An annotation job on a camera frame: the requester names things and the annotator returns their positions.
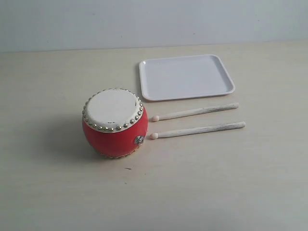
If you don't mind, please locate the wooden drumstick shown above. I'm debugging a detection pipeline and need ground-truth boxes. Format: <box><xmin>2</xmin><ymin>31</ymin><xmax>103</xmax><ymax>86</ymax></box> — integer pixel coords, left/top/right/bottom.
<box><xmin>151</xmin><ymin>103</ymin><xmax>239</xmax><ymax>122</ymax></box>
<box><xmin>150</xmin><ymin>122</ymin><xmax>246</xmax><ymax>140</ymax></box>

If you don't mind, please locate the red small drum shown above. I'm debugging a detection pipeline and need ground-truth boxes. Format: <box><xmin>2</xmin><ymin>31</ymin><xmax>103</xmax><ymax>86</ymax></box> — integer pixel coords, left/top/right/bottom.
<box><xmin>82</xmin><ymin>88</ymin><xmax>148</xmax><ymax>158</ymax></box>

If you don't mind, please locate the white rectangular tray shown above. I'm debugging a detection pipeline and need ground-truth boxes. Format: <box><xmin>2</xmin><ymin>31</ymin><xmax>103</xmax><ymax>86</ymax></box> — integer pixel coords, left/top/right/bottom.
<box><xmin>139</xmin><ymin>54</ymin><xmax>235</xmax><ymax>101</ymax></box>

